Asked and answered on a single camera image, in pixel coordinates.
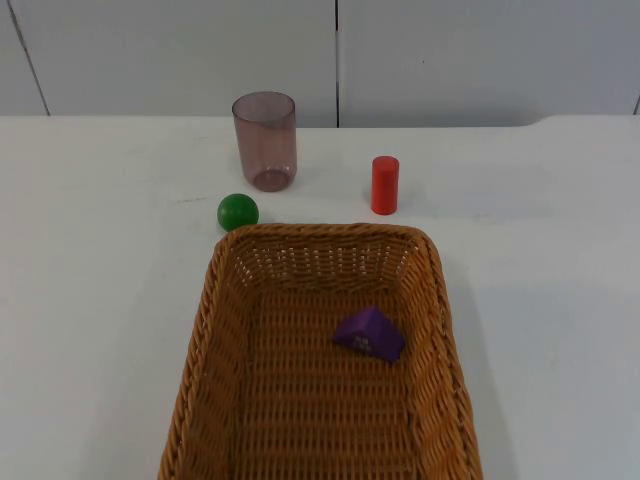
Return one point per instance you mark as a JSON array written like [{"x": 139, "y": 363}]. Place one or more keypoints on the green ball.
[{"x": 237, "y": 212}]

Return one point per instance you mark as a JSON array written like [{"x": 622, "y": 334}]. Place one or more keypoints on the purple triangular block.
[{"x": 370, "y": 332}]

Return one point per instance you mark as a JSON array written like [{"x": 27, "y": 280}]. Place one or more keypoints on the pale brown wicker basket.
[{"x": 300, "y": 400}]

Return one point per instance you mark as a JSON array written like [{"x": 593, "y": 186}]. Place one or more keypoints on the clear cup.
[{"x": 265, "y": 145}]

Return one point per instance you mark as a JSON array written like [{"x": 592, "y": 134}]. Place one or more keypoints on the red cylinder block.
[{"x": 385, "y": 185}]

